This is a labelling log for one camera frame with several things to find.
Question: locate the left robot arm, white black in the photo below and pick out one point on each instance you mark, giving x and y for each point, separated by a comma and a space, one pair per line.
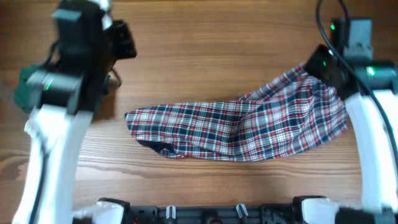
64, 96

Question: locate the plaid shirt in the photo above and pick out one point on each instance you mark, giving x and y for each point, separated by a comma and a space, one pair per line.
291, 114

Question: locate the folded dark green garment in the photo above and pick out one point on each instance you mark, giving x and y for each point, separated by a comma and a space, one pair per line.
22, 92

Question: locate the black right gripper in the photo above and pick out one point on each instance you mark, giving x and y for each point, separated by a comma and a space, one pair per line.
318, 56

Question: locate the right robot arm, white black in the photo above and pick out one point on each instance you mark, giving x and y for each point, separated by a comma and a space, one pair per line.
368, 89

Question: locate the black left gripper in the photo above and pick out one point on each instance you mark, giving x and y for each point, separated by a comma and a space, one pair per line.
121, 37

